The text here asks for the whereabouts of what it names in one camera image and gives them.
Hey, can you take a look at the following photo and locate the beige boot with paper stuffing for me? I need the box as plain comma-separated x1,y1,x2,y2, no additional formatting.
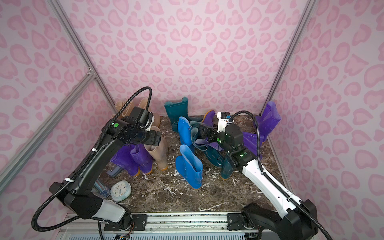
144,137,168,171

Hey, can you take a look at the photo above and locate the blue boot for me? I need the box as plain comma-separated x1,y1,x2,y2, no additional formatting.
178,117,195,153
175,145,203,189

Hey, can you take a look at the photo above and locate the beige boot pair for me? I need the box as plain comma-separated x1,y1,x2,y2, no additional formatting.
115,101,125,119
122,101,135,118

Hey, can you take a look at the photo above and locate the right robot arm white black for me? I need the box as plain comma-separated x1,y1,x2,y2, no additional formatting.
198,124,320,240

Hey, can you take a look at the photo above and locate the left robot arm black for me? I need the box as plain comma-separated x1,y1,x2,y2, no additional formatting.
49,107,161,229

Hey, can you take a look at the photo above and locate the teal boot lying under pile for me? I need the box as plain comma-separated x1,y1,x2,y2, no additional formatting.
191,128,224,168

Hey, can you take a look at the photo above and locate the mint alarm clock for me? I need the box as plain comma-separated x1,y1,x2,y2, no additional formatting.
110,181,132,202

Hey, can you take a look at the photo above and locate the blue printed can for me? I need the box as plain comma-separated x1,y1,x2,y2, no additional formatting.
92,179,111,199

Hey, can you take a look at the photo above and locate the aluminium diagonal brace left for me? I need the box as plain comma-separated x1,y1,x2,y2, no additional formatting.
1,71,95,193

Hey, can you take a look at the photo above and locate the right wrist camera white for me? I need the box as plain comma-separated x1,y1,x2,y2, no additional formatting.
217,112,231,133

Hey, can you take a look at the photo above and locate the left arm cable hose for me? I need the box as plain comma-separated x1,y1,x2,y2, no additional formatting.
31,86,153,232

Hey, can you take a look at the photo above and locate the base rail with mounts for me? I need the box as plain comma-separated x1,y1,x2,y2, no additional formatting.
56,212,258,240

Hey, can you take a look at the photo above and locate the aluminium frame post right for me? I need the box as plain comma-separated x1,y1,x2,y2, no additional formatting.
260,0,319,115

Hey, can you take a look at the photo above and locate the aluminium frame post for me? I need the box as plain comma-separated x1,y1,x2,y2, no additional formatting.
47,0,115,110
260,0,319,115

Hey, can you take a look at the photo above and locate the aluminium frame post left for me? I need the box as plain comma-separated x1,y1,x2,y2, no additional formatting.
47,0,115,110

